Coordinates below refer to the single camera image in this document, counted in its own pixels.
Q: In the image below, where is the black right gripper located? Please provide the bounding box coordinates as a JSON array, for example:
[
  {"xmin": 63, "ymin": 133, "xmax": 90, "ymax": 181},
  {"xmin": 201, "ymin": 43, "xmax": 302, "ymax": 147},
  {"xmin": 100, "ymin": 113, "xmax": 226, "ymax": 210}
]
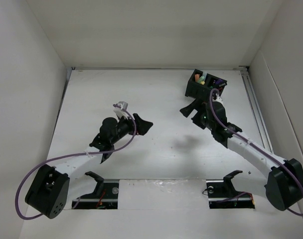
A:
[{"xmin": 180, "ymin": 97, "xmax": 215, "ymax": 131}]

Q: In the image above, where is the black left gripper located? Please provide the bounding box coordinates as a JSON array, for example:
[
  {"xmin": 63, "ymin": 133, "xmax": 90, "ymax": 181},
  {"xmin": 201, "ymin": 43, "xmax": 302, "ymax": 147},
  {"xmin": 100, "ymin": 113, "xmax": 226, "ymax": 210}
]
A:
[{"xmin": 110, "ymin": 113, "xmax": 152, "ymax": 144}]

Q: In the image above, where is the mint green pastel highlighter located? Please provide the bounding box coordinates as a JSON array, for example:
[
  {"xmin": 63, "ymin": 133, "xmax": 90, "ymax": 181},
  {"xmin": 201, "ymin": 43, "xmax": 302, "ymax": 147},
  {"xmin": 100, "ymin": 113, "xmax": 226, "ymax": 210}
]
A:
[{"xmin": 198, "ymin": 76, "xmax": 205, "ymax": 82}]

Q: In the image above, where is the orange pastel highlighter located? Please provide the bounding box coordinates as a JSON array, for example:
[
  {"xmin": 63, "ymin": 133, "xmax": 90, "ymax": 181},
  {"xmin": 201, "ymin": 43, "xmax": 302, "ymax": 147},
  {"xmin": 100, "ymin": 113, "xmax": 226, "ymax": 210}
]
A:
[{"xmin": 194, "ymin": 74, "xmax": 201, "ymax": 82}]

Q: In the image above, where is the black highlighter purple cap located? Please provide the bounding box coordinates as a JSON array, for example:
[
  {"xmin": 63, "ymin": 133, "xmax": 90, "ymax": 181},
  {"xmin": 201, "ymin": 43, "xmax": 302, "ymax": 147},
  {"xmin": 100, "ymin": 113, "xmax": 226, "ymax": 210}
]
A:
[{"xmin": 215, "ymin": 79, "xmax": 223, "ymax": 85}]

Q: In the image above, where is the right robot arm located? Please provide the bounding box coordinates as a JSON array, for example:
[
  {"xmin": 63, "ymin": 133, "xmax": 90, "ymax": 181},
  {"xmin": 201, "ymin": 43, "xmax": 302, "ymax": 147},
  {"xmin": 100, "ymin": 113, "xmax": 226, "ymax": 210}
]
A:
[{"xmin": 180, "ymin": 99, "xmax": 303, "ymax": 217}]

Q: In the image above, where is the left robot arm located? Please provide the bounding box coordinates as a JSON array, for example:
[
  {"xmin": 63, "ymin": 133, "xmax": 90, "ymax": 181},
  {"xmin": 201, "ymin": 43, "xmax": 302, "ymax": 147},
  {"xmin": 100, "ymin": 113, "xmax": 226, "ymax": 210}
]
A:
[{"xmin": 25, "ymin": 111, "xmax": 153, "ymax": 219}]

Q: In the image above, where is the black two-compartment container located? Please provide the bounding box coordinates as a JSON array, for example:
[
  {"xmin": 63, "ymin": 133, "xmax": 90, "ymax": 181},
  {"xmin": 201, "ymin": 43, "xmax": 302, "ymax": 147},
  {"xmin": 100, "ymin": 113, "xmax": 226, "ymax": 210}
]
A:
[{"xmin": 185, "ymin": 69, "xmax": 227, "ymax": 102}]

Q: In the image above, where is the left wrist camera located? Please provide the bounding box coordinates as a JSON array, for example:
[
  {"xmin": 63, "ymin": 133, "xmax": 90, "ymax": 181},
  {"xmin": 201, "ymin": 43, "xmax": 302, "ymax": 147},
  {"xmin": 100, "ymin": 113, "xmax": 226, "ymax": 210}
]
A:
[{"xmin": 113, "ymin": 101, "xmax": 129, "ymax": 120}]

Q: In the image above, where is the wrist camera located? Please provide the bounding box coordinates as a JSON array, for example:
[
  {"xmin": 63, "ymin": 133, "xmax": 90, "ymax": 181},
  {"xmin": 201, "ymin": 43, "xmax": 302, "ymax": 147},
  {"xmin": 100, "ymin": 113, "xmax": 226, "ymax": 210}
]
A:
[
  {"xmin": 212, "ymin": 93, "xmax": 223, "ymax": 105},
  {"xmin": 113, "ymin": 101, "xmax": 129, "ymax": 120}
]

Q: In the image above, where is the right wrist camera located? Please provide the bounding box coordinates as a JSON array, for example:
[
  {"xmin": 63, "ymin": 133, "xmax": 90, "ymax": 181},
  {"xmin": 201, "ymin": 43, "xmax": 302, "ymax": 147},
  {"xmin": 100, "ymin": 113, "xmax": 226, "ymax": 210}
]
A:
[{"xmin": 212, "ymin": 93, "xmax": 223, "ymax": 105}]

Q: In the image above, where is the aluminium rail right side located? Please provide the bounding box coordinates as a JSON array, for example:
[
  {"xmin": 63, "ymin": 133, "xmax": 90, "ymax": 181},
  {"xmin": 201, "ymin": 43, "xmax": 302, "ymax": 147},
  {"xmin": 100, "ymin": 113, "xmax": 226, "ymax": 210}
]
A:
[{"xmin": 239, "ymin": 67, "xmax": 274, "ymax": 153}]

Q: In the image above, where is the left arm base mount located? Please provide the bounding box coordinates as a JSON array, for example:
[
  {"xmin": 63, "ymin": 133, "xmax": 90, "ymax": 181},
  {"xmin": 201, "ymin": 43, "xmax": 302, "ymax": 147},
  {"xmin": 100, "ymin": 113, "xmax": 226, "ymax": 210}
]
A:
[{"xmin": 71, "ymin": 171, "xmax": 120, "ymax": 210}]

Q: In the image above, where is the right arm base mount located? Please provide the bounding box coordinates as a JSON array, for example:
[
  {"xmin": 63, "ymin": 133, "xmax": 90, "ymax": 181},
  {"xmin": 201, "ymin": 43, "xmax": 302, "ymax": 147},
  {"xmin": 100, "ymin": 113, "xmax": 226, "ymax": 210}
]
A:
[{"xmin": 202, "ymin": 170, "xmax": 255, "ymax": 209}]

